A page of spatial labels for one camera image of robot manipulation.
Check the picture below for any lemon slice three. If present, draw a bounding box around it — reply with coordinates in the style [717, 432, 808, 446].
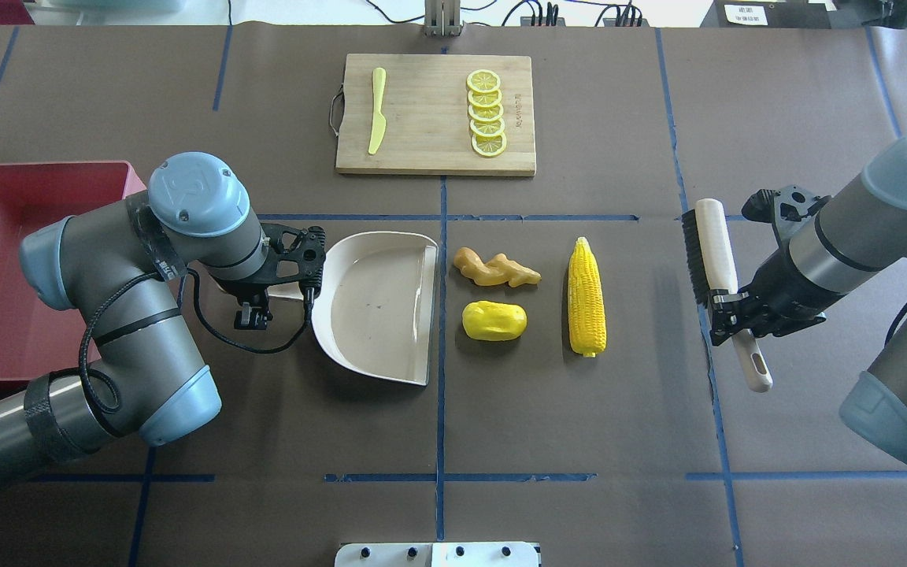
[468, 104, 503, 123]

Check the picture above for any pink plastic bin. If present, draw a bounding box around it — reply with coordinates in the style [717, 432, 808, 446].
[0, 161, 145, 388]

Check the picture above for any yellow toy potato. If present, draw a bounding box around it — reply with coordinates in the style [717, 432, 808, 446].
[461, 301, 528, 342]

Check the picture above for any wooden cutting board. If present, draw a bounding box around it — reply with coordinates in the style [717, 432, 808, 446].
[335, 54, 537, 177]

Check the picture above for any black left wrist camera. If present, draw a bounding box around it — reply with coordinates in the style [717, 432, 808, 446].
[257, 222, 325, 293]

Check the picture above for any lemon slice two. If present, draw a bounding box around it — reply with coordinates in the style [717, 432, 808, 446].
[467, 89, 502, 109]

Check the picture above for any aluminium frame post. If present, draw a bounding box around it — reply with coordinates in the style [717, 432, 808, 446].
[424, 0, 464, 37]

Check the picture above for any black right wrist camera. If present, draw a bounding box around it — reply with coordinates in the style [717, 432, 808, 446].
[741, 184, 832, 242]

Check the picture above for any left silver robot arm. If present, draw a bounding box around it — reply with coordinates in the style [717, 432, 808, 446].
[0, 151, 268, 487]

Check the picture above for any lemon slice five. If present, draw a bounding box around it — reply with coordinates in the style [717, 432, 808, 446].
[471, 132, 508, 158]

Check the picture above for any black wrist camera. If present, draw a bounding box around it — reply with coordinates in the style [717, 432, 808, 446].
[257, 222, 325, 293]
[741, 184, 832, 242]

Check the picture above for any lemon slice four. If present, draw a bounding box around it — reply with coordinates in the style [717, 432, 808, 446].
[469, 118, 506, 139]

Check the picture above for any black box with label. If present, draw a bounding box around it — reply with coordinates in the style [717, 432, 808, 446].
[699, 1, 832, 29]

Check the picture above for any lemon slice one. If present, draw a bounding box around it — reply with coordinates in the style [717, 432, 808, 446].
[465, 69, 502, 94]

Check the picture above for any beige plastic dustpan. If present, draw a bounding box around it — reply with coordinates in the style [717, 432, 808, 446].
[312, 231, 439, 387]

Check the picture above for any tan toy ginger root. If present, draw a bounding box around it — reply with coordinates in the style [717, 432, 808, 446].
[453, 247, 542, 288]

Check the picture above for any yellow toy corn cob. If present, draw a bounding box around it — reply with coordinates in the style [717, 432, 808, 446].
[566, 236, 607, 358]

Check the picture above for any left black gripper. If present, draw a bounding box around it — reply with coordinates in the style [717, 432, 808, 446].
[222, 277, 272, 330]

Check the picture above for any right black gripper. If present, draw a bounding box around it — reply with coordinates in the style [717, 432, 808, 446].
[708, 261, 828, 346]

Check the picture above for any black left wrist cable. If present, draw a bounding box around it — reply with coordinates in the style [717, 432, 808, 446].
[76, 268, 320, 417]

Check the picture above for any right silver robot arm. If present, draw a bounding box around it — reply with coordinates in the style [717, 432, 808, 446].
[681, 136, 907, 465]

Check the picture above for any yellow-green plastic knife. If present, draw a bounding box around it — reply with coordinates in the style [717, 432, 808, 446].
[368, 67, 387, 155]

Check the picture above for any white hand brush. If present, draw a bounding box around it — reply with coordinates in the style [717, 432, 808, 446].
[681, 198, 773, 392]

